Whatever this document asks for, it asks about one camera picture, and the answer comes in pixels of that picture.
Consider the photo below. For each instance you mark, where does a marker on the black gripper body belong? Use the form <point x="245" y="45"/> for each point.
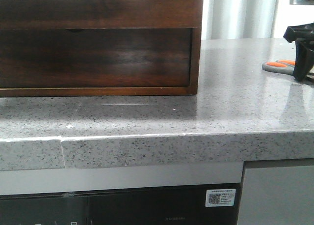
<point x="301" y="33"/>

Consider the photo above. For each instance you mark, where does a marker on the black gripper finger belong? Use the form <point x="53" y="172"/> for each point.
<point x="304" y="60"/>

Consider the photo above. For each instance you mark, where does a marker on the grey orange scissors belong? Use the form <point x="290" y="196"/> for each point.
<point x="282" y="66"/>

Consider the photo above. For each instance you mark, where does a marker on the dark wooden drawer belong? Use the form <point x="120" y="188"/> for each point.
<point x="32" y="58"/>

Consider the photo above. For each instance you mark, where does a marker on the dark wooden drawer cabinet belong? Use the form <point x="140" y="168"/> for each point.
<point x="106" y="14"/>

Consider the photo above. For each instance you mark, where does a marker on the white curtain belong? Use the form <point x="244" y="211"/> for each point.
<point x="236" y="19"/>

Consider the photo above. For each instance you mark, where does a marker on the grey cabinet door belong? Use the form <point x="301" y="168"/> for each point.
<point x="278" y="192"/>

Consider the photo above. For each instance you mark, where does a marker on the white QR code sticker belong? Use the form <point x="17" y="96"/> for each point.
<point x="220" y="197"/>

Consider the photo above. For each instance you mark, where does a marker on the black built-in appliance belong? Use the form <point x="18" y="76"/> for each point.
<point x="169" y="205"/>

